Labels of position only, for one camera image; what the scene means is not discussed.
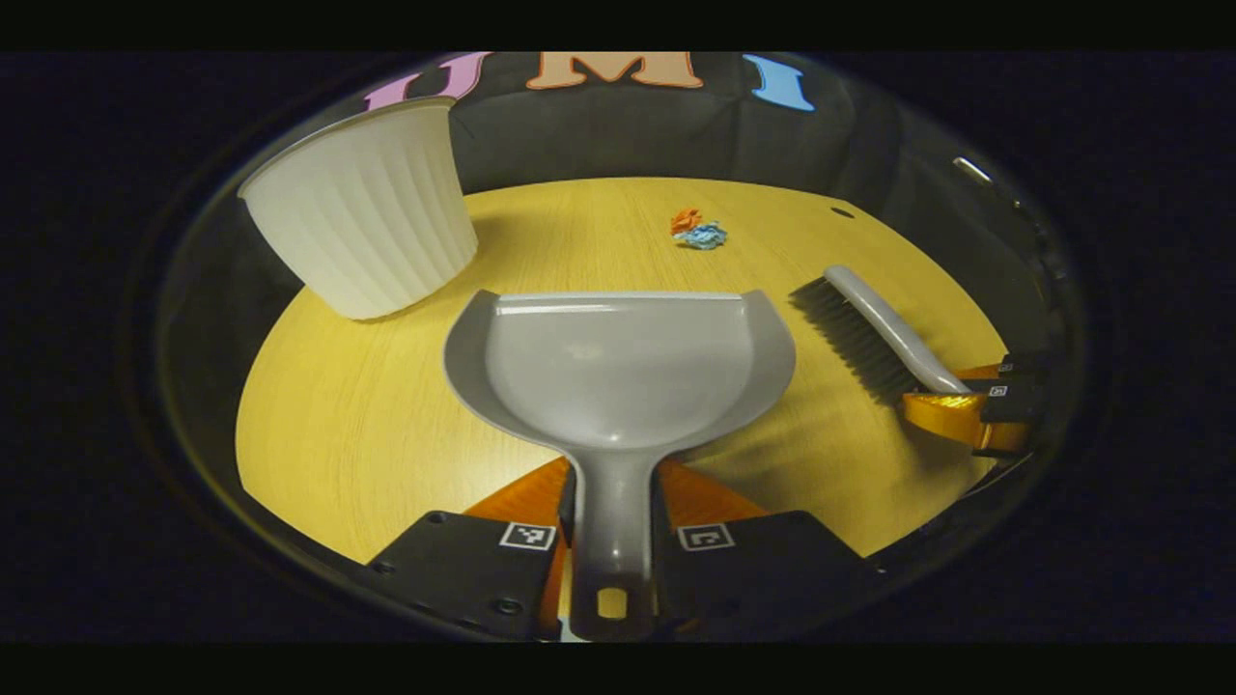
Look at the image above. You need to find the grey plastic dustpan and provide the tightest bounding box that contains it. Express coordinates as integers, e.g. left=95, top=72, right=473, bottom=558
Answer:
left=443, top=288, right=799, bottom=642

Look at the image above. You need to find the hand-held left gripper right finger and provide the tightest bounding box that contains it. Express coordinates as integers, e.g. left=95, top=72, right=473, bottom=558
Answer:
left=655, top=459, right=885, bottom=634

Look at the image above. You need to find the white ribbed garbage bin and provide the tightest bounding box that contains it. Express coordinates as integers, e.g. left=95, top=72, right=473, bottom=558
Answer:
left=239, top=97, right=480, bottom=321

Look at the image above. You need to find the wooden desktop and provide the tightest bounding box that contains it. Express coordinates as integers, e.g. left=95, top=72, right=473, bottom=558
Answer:
left=235, top=177, right=1010, bottom=566

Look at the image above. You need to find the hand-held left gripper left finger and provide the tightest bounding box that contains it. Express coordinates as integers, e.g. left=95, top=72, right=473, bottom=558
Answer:
left=355, top=457, right=578, bottom=641

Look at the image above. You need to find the small grey broom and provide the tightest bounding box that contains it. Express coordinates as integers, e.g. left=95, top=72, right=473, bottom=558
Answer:
left=790, top=265, right=972, bottom=407

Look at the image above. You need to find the black backdrop cloth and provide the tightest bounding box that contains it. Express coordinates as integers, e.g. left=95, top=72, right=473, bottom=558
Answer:
left=159, top=51, right=1063, bottom=358

